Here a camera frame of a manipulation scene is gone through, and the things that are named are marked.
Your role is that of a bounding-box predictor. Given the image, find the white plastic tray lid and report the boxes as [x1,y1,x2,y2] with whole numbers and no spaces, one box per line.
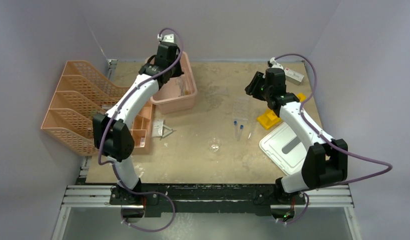
[259,122,325,175]

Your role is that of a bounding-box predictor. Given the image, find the clear plastic tube rack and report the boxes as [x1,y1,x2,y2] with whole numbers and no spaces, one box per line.
[232,96,249,121]

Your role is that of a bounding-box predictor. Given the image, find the orange compartment organizer tray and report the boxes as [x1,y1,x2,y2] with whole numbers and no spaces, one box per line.
[131,100,154,155]

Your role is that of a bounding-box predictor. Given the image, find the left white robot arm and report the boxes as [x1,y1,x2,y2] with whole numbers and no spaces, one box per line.
[92,41,183,205]

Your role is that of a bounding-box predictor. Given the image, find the metal crucible tongs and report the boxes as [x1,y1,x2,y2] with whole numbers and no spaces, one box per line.
[177,77,186,97]

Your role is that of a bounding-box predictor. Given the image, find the yellow test tube rack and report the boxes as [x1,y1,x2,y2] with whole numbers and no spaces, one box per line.
[254,91,305,130]

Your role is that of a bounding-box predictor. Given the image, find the pink plastic bin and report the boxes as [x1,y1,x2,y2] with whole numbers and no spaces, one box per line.
[150,52,198,114]

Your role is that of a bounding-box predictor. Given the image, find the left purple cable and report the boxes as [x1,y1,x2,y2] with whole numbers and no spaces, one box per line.
[98,27,185,233]

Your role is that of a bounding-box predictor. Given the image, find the orange mesh file rack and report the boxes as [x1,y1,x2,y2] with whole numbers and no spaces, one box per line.
[41,60,128,156]

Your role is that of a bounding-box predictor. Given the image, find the small glass beaker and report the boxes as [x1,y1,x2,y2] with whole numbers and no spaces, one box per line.
[208,137,222,152]

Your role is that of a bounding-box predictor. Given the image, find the small white red box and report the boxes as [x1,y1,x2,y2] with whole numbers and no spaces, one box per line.
[284,67,304,85]

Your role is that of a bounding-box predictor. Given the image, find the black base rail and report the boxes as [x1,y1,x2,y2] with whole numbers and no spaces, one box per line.
[63,183,353,219]

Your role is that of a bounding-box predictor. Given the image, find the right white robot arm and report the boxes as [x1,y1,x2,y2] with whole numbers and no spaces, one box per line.
[245,68,348,204]

